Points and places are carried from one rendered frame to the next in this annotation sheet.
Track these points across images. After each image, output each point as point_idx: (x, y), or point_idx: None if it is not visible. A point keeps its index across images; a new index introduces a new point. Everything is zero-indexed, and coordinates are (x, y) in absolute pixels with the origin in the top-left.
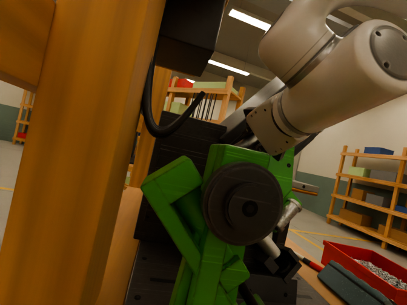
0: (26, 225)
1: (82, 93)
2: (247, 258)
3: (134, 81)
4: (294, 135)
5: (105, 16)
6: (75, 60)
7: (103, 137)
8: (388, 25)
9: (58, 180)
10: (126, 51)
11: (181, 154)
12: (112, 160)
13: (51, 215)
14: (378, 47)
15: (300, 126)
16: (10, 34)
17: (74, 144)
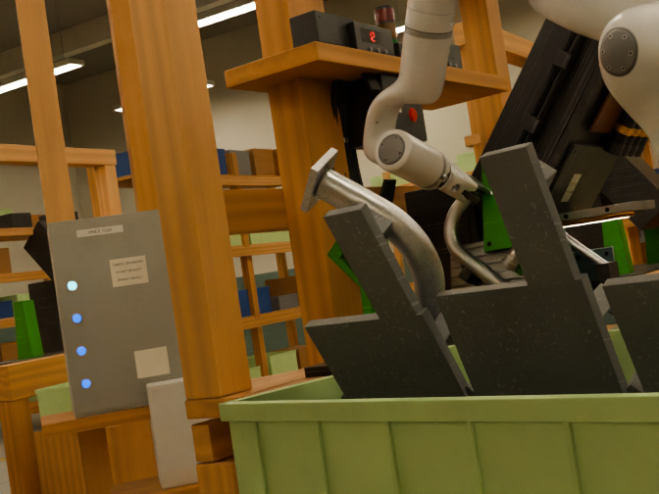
0: (304, 292)
1: (303, 223)
2: None
3: (323, 206)
4: (430, 189)
5: (299, 183)
6: (296, 210)
7: (317, 240)
8: (388, 135)
9: (308, 267)
10: None
11: (435, 229)
12: (324, 249)
13: (311, 284)
14: (381, 153)
15: (418, 185)
16: (272, 215)
17: (308, 248)
